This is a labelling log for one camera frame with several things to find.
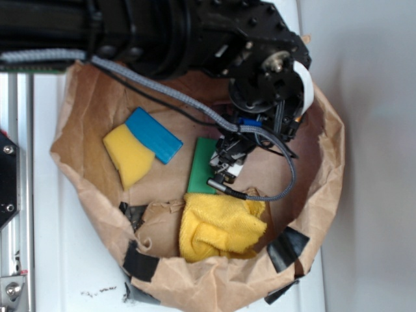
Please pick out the yellow sponge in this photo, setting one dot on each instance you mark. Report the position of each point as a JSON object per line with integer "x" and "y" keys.
{"x": 129, "y": 156}

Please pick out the yellow cloth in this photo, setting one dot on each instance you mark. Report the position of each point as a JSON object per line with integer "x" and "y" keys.
{"x": 220, "y": 225}

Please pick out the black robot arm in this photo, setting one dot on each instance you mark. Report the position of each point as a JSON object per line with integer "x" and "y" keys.
{"x": 246, "y": 42}

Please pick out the brown paper bag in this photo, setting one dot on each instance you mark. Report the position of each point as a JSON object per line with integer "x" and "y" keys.
{"x": 140, "y": 226}

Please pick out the aluminium frame rail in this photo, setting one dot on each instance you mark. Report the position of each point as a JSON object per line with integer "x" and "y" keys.
{"x": 17, "y": 256}

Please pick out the blue block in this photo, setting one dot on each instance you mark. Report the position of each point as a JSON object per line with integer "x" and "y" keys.
{"x": 153, "y": 135}

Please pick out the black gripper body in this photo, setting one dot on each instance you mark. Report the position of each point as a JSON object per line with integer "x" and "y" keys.
{"x": 242, "y": 132}

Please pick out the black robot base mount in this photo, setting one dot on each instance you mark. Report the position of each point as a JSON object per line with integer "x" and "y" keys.
{"x": 9, "y": 179}

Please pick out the green block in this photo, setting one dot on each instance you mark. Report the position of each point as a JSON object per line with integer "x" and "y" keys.
{"x": 201, "y": 170}

